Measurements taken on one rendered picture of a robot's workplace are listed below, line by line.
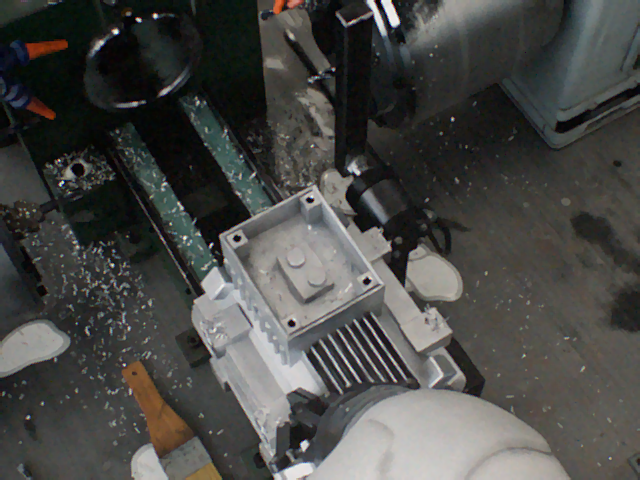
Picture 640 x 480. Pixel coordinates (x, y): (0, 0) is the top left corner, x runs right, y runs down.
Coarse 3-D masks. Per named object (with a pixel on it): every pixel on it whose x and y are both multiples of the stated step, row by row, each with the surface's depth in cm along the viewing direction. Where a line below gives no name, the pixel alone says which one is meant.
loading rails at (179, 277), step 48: (192, 96) 131; (192, 144) 136; (240, 144) 127; (144, 192) 125; (192, 192) 134; (240, 192) 125; (144, 240) 133; (192, 240) 122; (192, 288) 118; (192, 336) 126
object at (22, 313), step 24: (0, 144) 112; (0, 216) 105; (24, 216) 106; (0, 240) 100; (0, 264) 101; (24, 264) 103; (0, 288) 102; (24, 288) 103; (0, 312) 104; (24, 312) 106
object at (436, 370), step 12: (216, 276) 101; (228, 276) 101; (204, 288) 102; (216, 288) 101; (228, 288) 101; (432, 360) 96; (444, 360) 98; (420, 372) 97; (432, 372) 96; (444, 372) 96; (456, 372) 98; (432, 384) 96; (444, 384) 98
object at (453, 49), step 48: (288, 0) 119; (336, 0) 119; (384, 0) 109; (432, 0) 110; (480, 0) 111; (528, 0) 114; (384, 48) 113; (432, 48) 111; (480, 48) 114; (528, 48) 118; (384, 96) 119; (432, 96) 115
